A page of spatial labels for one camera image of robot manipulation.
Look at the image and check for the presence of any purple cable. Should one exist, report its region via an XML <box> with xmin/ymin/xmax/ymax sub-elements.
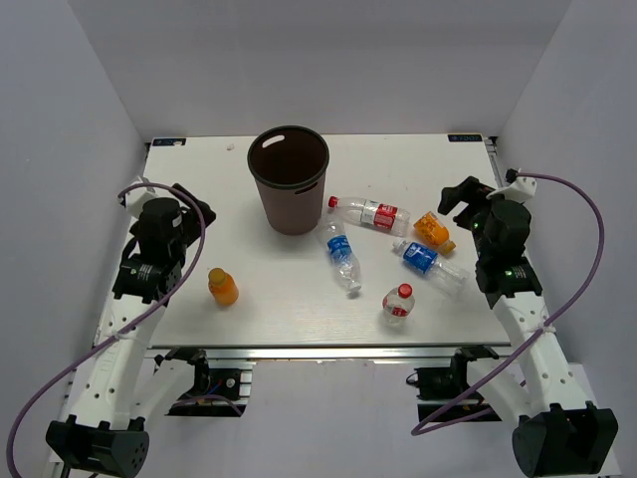
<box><xmin>411</xmin><ymin>171</ymin><xmax>606</xmax><ymax>437</ymax></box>
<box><xmin>6</xmin><ymin>182</ymin><xmax>244</xmax><ymax>475</ymax></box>

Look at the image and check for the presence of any clear bottle red label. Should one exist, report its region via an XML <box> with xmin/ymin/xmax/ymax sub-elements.
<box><xmin>327</xmin><ymin>196</ymin><xmax>410</xmax><ymax>237</ymax></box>

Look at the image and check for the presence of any orange juice bottle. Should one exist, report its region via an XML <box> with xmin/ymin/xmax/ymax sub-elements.
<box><xmin>208</xmin><ymin>268</ymin><xmax>239</xmax><ymax>307</ymax></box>
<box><xmin>413</xmin><ymin>211</ymin><xmax>456</xmax><ymax>255</ymax></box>

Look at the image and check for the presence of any clear bottle blue label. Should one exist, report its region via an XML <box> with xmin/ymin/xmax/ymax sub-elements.
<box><xmin>317</xmin><ymin>214</ymin><xmax>361</xmax><ymax>298</ymax></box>

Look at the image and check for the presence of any brown plastic waste bin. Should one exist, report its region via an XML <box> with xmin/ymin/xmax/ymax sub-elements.
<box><xmin>247</xmin><ymin>125</ymin><xmax>329</xmax><ymax>235</ymax></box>

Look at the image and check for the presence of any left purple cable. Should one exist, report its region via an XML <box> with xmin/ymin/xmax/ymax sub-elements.
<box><xmin>6</xmin><ymin>182</ymin><xmax>244</xmax><ymax>475</ymax></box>

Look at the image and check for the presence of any blue table sticker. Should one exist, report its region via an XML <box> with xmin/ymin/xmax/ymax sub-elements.
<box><xmin>151</xmin><ymin>137</ymin><xmax>186</xmax><ymax>147</ymax></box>
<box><xmin>447</xmin><ymin>133</ymin><xmax>484</xmax><ymax>142</ymax></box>

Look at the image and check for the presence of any small upright red-cap bottle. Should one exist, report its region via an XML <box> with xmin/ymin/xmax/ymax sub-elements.
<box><xmin>382</xmin><ymin>283</ymin><xmax>415</xmax><ymax>325</ymax></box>

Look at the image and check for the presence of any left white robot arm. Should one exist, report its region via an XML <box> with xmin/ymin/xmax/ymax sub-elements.
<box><xmin>46</xmin><ymin>182</ymin><xmax>216</xmax><ymax>477</ymax></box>

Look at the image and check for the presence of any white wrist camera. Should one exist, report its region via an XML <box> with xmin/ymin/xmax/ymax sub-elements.
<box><xmin>487</xmin><ymin>168</ymin><xmax>537</xmax><ymax>203</ymax></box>
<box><xmin>119</xmin><ymin>175</ymin><xmax>156</xmax><ymax>219</ymax></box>

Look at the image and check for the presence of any right blue table sticker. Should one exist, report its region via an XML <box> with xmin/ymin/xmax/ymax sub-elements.
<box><xmin>447</xmin><ymin>133</ymin><xmax>484</xmax><ymax>142</ymax></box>

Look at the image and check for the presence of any lying orange juice bottle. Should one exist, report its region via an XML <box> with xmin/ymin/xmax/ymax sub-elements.
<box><xmin>413</xmin><ymin>211</ymin><xmax>456</xmax><ymax>255</ymax></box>

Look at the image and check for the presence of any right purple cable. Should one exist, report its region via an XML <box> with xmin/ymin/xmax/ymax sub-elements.
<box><xmin>411</xmin><ymin>171</ymin><xmax>606</xmax><ymax>437</ymax></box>

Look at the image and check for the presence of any left blue table sticker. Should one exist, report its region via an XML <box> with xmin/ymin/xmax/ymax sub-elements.
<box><xmin>151</xmin><ymin>137</ymin><xmax>186</xmax><ymax>147</ymax></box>

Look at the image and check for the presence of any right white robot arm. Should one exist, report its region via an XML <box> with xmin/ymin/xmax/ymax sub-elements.
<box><xmin>438</xmin><ymin>172</ymin><xmax>618</xmax><ymax>477</ymax></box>

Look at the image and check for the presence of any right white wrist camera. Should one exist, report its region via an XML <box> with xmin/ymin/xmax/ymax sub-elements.
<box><xmin>487</xmin><ymin>168</ymin><xmax>537</xmax><ymax>203</ymax></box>

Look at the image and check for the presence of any Pocari Sweat blue bottle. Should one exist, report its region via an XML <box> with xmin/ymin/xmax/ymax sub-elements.
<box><xmin>392</xmin><ymin>238</ymin><xmax>469</xmax><ymax>298</ymax></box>

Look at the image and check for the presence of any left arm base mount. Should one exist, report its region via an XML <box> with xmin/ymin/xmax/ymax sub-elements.
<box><xmin>153</xmin><ymin>348</ymin><xmax>248</xmax><ymax>417</ymax></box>

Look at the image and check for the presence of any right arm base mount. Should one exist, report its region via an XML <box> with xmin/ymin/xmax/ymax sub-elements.
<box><xmin>405</xmin><ymin>346</ymin><xmax>500</xmax><ymax>422</ymax></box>

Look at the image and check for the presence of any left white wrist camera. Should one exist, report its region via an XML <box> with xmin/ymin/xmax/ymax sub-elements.
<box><xmin>119</xmin><ymin>175</ymin><xmax>156</xmax><ymax>219</ymax></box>

